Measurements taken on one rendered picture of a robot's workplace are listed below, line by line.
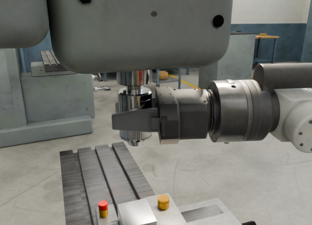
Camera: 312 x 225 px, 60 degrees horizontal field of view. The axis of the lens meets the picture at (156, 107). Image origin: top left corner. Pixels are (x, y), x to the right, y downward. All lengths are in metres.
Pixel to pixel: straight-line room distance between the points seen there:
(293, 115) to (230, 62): 4.59
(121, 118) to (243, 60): 4.86
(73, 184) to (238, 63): 4.51
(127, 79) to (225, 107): 0.13
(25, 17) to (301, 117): 0.32
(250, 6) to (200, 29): 8.54
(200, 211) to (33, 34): 0.47
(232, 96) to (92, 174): 0.58
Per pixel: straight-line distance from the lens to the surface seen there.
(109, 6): 0.25
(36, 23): 0.23
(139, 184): 0.79
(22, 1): 0.23
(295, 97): 0.40
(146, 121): 0.35
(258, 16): 9.02
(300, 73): 0.40
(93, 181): 0.83
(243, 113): 0.36
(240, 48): 5.06
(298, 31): 10.16
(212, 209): 0.61
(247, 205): 2.31
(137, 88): 0.36
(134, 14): 0.26
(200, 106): 0.35
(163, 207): 0.53
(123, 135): 0.38
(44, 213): 2.29
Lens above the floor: 1.36
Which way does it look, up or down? 18 degrees down
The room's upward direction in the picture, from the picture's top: straight up
